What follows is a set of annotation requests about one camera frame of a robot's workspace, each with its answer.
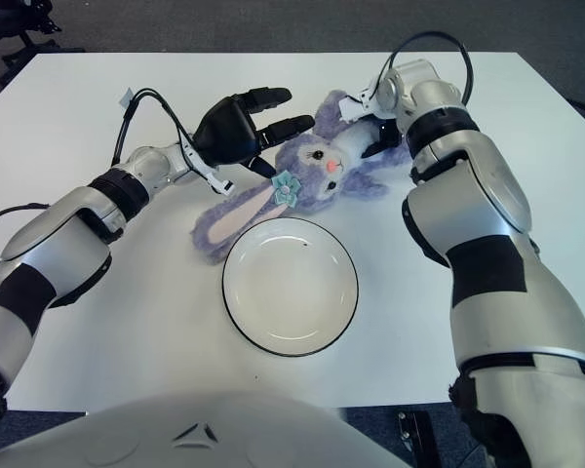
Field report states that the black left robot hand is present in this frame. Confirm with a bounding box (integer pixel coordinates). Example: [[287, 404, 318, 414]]
[[175, 87, 317, 196]]

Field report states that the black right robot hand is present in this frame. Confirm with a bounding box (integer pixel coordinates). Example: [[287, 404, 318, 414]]
[[338, 87, 402, 158]]

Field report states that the purple plush bunny doll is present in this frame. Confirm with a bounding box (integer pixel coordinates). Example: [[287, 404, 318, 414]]
[[190, 90, 413, 267]]

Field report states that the white plate black rim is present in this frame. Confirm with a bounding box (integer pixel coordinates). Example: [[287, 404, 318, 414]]
[[221, 217, 360, 360]]

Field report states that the silver robot torso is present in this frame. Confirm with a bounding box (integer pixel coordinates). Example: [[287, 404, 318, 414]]
[[0, 389, 410, 468]]

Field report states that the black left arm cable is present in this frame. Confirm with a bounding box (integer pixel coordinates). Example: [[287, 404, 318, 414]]
[[0, 87, 199, 267]]

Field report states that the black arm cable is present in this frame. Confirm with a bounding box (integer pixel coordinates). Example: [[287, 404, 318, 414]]
[[370, 31, 472, 106], [0, 87, 199, 267]]

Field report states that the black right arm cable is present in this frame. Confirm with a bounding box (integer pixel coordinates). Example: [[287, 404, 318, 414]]
[[370, 31, 472, 106]]

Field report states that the black table bracket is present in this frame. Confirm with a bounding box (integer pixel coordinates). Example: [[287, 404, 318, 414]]
[[397, 409, 438, 468]]

